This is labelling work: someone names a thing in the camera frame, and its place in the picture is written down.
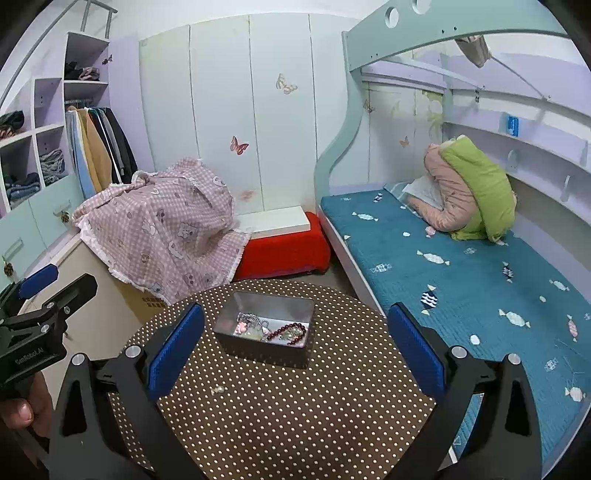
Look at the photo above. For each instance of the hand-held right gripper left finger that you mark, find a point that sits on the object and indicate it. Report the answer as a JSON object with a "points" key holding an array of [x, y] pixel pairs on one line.
{"points": [[178, 350]]}

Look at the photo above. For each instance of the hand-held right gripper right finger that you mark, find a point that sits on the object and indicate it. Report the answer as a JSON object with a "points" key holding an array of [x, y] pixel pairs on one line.
{"points": [[415, 353]]}

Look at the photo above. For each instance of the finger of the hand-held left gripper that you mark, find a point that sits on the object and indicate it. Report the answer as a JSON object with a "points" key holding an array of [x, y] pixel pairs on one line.
{"points": [[39, 279], [74, 295]]}

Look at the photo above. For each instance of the grey metal box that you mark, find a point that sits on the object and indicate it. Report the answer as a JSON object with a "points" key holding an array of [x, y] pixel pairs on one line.
{"points": [[263, 350]]}

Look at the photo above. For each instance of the person's left hand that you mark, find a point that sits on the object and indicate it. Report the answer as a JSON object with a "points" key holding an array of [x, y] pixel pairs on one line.
{"points": [[23, 406]]}

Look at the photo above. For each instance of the brown cabinet knob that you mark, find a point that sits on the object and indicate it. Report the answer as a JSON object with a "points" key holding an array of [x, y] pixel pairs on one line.
{"points": [[8, 268], [63, 217]]}

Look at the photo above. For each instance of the small pearl earring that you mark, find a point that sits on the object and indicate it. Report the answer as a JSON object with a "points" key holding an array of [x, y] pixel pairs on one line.
{"points": [[218, 391]]}

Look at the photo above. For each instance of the cardboard box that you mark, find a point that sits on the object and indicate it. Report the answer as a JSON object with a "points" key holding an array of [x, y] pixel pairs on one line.
{"points": [[141, 300]]}

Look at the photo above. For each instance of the teal candy print mattress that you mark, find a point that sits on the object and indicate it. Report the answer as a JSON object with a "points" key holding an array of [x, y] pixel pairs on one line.
{"points": [[461, 286]]}

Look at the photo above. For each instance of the folded jeans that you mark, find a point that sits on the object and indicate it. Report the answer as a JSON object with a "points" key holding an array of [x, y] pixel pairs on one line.
{"points": [[23, 187], [51, 167]]}

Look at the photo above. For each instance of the pink patterned cloth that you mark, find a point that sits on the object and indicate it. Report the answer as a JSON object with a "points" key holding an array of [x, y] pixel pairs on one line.
{"points": [[161, 230]]}

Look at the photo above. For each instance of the light blue hanging garment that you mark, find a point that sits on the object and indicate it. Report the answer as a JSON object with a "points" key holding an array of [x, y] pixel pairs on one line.
{"points": [[81, 157]]}

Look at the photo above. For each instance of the brown polka dot tablecloth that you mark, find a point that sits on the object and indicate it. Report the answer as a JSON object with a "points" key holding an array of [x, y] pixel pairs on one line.
{"points": [[286, 424]]}

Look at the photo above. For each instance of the red stool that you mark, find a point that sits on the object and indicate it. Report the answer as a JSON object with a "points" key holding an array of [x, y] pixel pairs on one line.
{"points": [[281, 254]]}

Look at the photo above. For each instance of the tan hanging coat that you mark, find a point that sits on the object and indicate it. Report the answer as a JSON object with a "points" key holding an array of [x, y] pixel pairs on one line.
{"points": [[97, 147]]}

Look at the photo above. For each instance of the dark folded clothes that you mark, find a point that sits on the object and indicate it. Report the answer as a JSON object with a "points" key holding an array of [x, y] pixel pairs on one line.
{"points": [[83, 72], [11, 125]]}

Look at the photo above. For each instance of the dark hanging jackets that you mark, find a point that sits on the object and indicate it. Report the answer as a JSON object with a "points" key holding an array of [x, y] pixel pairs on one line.
{"points": [[120, 143]]}

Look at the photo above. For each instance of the white board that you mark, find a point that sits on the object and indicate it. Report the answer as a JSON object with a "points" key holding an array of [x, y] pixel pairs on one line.
{"points": [[272, 222]]}

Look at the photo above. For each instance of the white pillow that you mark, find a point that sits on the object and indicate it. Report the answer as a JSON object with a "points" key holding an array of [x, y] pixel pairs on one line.
{"points": [[425, 191]]}

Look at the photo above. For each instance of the pink quilt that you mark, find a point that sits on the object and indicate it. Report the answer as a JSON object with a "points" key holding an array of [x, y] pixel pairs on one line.
{"points": [[445, 194]]}

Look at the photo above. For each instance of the purple shelf unit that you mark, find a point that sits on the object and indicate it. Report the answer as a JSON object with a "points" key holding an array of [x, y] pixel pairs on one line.
{"points": [[51, 106]]}

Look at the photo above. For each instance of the green quilt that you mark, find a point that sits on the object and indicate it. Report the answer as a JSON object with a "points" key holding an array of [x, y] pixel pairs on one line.
{"points": [[485, 194]]}

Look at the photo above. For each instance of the small brown butterfly sticker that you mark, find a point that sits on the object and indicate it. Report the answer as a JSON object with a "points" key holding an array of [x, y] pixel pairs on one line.
{"points": [[368, 106], [405, 141]]}

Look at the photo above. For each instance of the pink butterfly sticker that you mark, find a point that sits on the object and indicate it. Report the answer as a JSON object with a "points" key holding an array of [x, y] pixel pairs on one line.
{"points": [[239, 146]]}

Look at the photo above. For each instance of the dark butterfly sticker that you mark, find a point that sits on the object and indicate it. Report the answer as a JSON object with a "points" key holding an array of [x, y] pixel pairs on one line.
{"points": [[107, 59]]}

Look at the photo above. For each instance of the white wardrobe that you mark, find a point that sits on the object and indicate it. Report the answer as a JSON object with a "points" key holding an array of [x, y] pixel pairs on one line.
{"points": [[221, 101]]}

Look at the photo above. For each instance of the small blue box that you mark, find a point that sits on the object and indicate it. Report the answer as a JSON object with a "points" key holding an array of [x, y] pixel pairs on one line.
{"points": [[513, 124]]}

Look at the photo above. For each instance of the pale butterfly sticker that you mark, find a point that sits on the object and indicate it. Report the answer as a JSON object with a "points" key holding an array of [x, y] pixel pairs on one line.
{"points": [[286, 84]]}

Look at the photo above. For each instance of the beige hanging cloth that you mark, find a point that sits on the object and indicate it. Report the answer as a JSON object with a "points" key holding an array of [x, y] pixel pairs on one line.
{"points": [[473, 50]]}

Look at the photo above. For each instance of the grey metal ladder rail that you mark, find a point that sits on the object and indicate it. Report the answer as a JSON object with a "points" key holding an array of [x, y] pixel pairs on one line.
{"points": [[87, 14]]}

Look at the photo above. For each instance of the teal bunk bed frame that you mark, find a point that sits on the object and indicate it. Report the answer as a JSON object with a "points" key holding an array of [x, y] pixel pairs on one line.
{"points": [[461, 18]]}

